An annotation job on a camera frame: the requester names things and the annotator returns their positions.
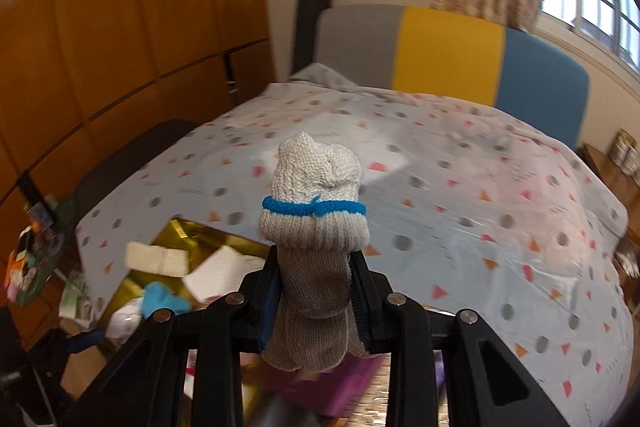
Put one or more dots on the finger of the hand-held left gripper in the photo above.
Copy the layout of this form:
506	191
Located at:
85	340

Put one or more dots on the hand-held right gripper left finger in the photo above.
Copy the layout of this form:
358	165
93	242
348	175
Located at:
267	307

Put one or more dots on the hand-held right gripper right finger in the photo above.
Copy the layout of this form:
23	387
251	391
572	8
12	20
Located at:
361	307

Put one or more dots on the white waffle towel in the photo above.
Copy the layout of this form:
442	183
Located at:
220	272

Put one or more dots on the blue plush toy pink skirt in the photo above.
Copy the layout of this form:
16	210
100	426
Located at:
160	297

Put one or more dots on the beige cloth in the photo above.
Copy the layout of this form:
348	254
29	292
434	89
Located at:
155	259

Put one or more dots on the gold metal tin box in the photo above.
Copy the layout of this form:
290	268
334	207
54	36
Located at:
175	232

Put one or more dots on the white patterned sock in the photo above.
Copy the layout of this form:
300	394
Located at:
310	187

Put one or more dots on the green white plastic packet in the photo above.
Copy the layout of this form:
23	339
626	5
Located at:
75	302

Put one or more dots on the purple carton box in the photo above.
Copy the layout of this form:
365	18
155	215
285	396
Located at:
345	387

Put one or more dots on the dark bag colourful print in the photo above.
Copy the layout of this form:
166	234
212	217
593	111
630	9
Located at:
35	257

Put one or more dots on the ornate gold tissue box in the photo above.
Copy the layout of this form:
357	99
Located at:
370	417

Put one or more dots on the dark grey bed base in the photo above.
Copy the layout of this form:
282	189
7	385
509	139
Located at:
130	157

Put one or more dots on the grey yellow blue headboard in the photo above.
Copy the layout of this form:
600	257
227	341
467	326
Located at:
450	52

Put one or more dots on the wooden desk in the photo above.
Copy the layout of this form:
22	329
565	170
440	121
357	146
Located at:
605	172

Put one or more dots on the wooden wardrobe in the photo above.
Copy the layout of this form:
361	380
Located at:
125	7

